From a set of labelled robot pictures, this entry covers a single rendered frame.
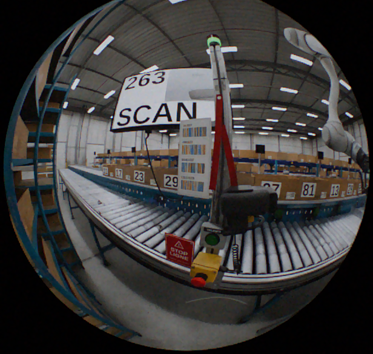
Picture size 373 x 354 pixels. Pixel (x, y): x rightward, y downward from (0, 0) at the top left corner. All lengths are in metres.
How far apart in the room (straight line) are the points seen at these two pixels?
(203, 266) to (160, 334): 0.91
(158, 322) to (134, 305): 0.26
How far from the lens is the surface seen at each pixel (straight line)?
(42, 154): 1.25
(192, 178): 0.31
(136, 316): 1.20
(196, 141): 0.30
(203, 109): 0.44
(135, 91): 0.57
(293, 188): 1.00
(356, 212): 1.62
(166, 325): 1.15
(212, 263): 0.35
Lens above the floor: 1.14
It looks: 3 degrees down
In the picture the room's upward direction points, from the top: 2 degrees clockwise
